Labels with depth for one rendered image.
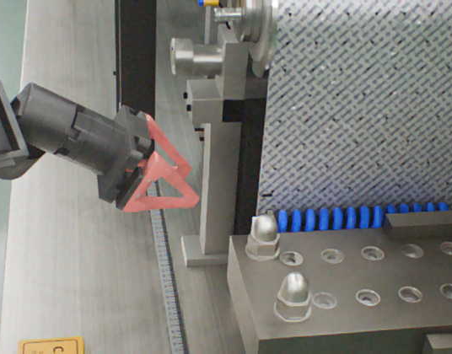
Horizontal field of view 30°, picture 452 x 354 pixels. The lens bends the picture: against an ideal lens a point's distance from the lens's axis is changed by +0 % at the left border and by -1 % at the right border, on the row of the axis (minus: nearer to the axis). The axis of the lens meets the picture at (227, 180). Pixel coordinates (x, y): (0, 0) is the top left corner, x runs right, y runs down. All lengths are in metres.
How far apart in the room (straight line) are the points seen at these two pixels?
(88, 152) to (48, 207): 0.34
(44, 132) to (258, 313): 0.27
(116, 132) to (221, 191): 0.21
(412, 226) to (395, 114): 0.12
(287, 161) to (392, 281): 0.17
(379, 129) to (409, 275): 0.16
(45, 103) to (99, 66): 0.73
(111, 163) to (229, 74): 0.17
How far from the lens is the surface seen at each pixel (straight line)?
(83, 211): 1.17
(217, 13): 0.86
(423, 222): 0.94
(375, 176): 0.96
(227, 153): 0.99
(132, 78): 1.21
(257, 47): 0.88
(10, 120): 0.82
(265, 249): 0.87
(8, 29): 4.03
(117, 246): 1.10
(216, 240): 1.06
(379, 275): 0.88
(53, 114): 0.83
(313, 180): 0.94
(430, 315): 0.85
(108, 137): 0.85
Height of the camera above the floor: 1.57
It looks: 33 degrees down
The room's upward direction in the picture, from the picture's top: 4 degrees clockwise
